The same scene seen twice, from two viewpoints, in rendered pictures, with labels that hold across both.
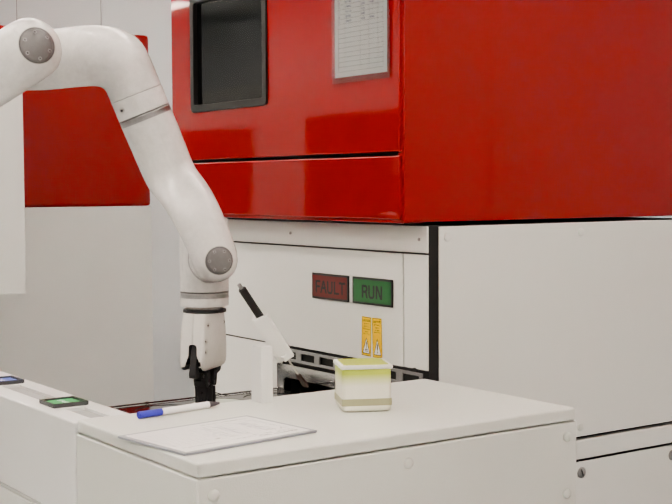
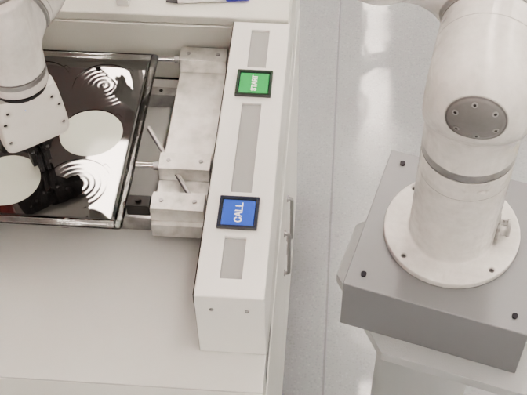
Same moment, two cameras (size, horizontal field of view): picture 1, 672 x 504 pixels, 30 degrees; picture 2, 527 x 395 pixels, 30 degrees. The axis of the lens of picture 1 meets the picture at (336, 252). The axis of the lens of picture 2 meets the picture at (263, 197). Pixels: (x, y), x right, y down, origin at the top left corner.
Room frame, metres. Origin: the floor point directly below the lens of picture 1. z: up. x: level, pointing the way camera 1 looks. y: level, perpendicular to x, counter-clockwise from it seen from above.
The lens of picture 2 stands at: (2.72, 1.15, 2.03)
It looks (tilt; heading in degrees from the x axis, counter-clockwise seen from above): 50 degrees down; 220
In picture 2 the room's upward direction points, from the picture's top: 1 degrees counter-clockwise
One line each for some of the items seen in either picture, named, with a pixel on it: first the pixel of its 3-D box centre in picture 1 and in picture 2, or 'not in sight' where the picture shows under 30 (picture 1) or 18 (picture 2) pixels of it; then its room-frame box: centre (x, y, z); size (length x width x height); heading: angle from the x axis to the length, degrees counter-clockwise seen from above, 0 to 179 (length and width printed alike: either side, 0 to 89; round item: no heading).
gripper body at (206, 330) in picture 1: (204, 335); (26, 106); (2.17, 0.23, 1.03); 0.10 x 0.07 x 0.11; 161
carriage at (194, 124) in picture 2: not in sight; (193, 143); (1.97, 0.36, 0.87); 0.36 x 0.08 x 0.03; 35
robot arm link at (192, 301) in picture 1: (205, 300); (16, 74); (2.17, 0.23, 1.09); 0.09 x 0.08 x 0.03; 161
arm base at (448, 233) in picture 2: not in sight; (459, 191); (1.91, 0.80, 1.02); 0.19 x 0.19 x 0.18
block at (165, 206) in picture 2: not in sight; (178, 206); (2.09, 0.45, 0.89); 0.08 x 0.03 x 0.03; 125
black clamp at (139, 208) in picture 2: not in sight; (139, 204); (2.13, 0.40, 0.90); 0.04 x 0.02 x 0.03; 125
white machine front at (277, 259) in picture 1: (297, 323); not in sight; (2.42, 0.08, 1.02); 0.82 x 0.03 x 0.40; 35
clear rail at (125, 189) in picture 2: not in sight; (137, 135); (2.03, 0.30, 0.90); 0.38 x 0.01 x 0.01; 35
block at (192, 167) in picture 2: not in sight; (185, 166); (2.03, 0.40, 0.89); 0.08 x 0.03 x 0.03; 125
